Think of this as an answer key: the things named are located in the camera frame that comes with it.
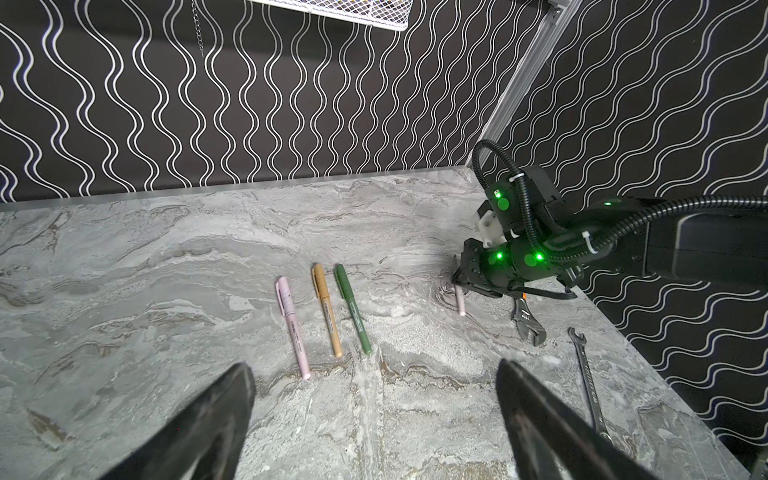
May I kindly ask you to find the white wire mesh basket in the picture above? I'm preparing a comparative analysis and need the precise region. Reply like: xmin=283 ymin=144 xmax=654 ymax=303
xmin=254 ymin=0 xmax=413 ymax=31

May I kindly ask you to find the pink pen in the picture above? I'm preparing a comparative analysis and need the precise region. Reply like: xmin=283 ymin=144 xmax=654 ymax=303
xmin=275 ymin=276 xmax=311 ymax=380
xmin=454 ymin=285 xmax=466 ymax=317

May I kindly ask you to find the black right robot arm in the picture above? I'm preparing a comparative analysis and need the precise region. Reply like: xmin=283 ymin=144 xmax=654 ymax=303
xmin=451 ymin=139 xmax=767 ymax=300

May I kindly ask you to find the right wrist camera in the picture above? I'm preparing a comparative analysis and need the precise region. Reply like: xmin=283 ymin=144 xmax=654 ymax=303
xmin=476 ymin=209 xmax=507 ymax=248

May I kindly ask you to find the tan pen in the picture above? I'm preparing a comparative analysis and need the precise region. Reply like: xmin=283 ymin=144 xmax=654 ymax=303
xmin=311 ymin=263 xmax=343 ymax=358

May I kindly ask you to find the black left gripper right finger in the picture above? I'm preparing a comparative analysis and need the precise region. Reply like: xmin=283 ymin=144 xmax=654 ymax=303
xmin=495 ymin=359 xmax=654 ymax=479

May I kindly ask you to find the small steel spanner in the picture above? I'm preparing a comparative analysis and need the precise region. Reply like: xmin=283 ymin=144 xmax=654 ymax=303
xmin=567 ymin=327 xmax=613 ymax=442

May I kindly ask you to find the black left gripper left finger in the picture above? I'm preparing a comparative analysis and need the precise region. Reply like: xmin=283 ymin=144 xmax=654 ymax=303
xmin=102 ymin=362 xmax=256 ymax=479

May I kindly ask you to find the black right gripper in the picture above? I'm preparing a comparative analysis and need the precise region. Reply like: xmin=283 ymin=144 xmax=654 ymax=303
xmin=451 ymin=238 xmax=522 ymax=298

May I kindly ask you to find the green pen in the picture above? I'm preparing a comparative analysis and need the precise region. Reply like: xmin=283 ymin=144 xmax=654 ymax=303
xmin=334 ymin=264 xmax=372 ymax=355

